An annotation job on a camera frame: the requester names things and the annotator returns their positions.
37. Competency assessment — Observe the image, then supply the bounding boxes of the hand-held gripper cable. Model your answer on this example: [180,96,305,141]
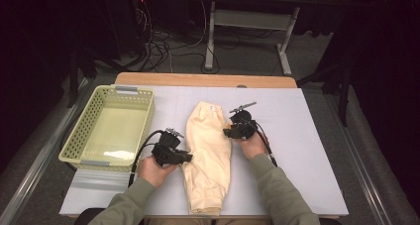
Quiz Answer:
[128,129,164,188]
[254,120,279,169]

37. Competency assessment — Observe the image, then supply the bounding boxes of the cream baby pants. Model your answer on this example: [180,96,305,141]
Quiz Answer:
[181,100,233,216]

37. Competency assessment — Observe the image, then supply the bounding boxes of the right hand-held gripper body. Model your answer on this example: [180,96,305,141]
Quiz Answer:
[227,101,260,141]

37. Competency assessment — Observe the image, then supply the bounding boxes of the person's left hand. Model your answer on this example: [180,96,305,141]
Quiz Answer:
[138,155,179,189]

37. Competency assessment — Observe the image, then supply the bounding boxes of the grey metal frame desk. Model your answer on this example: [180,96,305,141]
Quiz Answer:
[197,0,345,76]

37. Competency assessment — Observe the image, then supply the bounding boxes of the metal floor rail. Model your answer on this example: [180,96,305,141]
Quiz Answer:
[0,77,90,225]
[325,92,394,225]

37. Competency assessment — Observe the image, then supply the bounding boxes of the black stand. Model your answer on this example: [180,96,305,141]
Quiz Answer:
[65,50,98,109]
[296,59,353,127]

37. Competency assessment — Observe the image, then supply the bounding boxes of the left hand-held gripper cable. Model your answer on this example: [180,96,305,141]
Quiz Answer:
[128,129,164,188]

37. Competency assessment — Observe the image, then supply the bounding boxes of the person's right hand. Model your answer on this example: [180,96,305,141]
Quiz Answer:
[236,132,268,162]

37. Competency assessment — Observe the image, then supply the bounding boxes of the green perforated plastic basket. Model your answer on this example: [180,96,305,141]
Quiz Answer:
[58,84,157,172]

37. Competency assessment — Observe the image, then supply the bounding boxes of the tangle of floor cables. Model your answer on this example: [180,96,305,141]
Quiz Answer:
[132,0,242,74]

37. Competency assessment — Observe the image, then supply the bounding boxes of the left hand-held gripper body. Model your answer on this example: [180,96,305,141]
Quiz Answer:
[152,127,186,168]

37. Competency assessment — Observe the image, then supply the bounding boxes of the right hand-held gripper cable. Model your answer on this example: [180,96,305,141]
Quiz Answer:
[254,120,279,169]

